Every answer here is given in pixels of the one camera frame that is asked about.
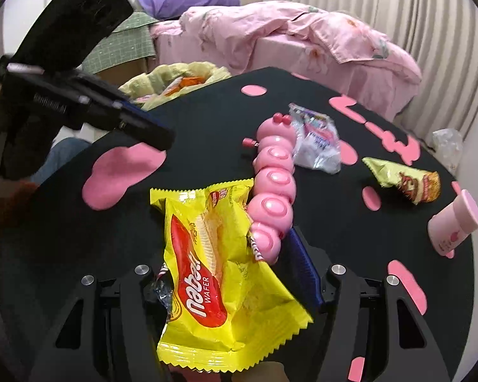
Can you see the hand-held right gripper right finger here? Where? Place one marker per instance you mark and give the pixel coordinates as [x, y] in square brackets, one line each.
[302, 270]

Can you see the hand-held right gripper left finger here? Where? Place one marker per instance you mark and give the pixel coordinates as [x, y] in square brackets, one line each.
[135, 298]

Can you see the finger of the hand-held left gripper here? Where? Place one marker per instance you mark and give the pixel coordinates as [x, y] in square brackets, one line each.
[137, 110]
[151, 135]

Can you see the orange snack packet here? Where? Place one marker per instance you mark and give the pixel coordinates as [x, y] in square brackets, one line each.
[183, 82]

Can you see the bin with yellow bag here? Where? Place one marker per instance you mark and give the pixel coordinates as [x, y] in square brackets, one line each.
[207, 69]

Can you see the yellow wafer packet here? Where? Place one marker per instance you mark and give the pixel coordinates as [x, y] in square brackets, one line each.
[223, 286]

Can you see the person's left forearm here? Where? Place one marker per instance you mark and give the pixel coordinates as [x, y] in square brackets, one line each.
[12, 203]

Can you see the striped foil wrapper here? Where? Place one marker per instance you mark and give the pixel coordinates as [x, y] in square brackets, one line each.
[163, 290]

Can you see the black pink-patterned tablecloth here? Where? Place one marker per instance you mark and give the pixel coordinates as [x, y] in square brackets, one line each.
[207, 135]

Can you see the green checked cloth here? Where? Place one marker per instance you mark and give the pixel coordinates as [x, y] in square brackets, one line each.
[131, 43]

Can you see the person's leg in jeans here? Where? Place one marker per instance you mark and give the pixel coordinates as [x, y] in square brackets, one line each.
[63, 155]

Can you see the pink caterpillar toy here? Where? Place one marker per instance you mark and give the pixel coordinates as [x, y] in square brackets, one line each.
[273, 179]

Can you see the purple pillow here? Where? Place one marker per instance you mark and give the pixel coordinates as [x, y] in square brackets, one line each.
[183, 0]

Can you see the clear plastic snack wrapper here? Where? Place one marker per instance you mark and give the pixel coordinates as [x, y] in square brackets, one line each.
[316, 143]

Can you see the long yellow snack packet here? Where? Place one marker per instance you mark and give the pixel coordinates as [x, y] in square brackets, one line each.
[406, 181]

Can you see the bed with pink sheet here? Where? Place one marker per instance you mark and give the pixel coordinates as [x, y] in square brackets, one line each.
[279, 55]

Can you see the pink cup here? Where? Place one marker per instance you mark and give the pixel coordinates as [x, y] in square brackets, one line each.
[452, 227]

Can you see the pink floral duvet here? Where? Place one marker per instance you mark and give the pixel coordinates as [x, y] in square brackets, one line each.
[283, 28]

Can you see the white plastic bag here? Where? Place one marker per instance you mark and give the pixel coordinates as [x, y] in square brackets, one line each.
[448, 145]

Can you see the striped beige curtain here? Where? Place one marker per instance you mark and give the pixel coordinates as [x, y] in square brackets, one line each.
[382, 0]

